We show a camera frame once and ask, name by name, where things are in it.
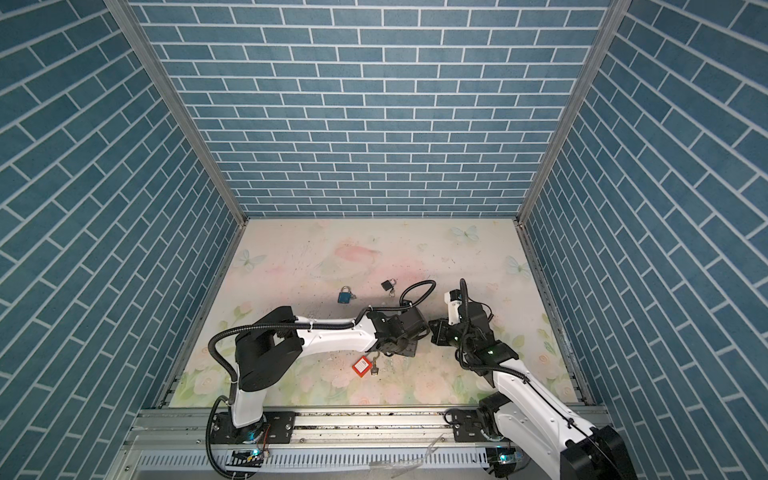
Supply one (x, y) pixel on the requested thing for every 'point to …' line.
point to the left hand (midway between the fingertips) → (413, 348)
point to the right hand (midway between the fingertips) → (427, 320)
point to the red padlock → (362, 366)
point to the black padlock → (388, 284)
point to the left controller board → (244, 457)
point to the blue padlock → (344, 297)
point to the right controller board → (501, 460)
